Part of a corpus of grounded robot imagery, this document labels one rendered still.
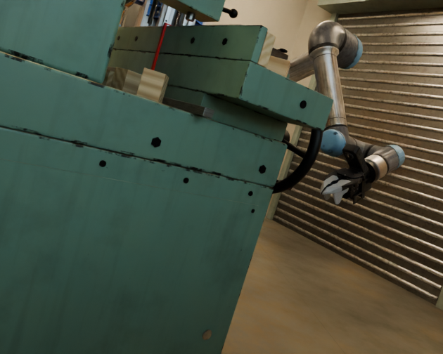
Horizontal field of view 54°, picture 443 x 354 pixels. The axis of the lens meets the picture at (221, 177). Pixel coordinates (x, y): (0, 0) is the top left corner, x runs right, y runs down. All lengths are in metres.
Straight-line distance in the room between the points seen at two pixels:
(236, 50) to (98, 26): 0.22
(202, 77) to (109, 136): 0.21
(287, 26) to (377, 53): 1.31
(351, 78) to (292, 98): 3.95
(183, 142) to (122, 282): 0.25
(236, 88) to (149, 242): 0.29
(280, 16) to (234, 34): 4.67
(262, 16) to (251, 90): 4.57
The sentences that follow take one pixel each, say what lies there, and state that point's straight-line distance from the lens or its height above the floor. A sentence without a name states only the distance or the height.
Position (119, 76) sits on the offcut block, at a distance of 0.82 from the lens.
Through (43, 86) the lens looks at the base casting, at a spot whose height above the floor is 0.77.
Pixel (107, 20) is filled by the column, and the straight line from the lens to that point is 0.77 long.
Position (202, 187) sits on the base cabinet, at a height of 0.68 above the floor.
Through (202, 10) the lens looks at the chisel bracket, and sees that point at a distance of 0.94.
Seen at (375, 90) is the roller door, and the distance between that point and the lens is 4.46.
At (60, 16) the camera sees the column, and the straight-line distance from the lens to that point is 0.74.
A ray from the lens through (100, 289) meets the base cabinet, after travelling 0.74.
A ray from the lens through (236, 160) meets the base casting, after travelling 0.79.
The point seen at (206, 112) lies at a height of 0.81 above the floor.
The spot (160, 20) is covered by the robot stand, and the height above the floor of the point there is 1.12.
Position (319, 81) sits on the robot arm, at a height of 1.03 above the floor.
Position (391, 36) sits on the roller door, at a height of 2.10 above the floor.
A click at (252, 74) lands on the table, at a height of 0.88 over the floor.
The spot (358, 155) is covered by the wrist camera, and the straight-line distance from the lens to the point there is 1.27.
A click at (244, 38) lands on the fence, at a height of 0.93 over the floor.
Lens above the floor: 0.79
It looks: 6 degrees down
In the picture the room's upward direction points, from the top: 17 degrees clockwise
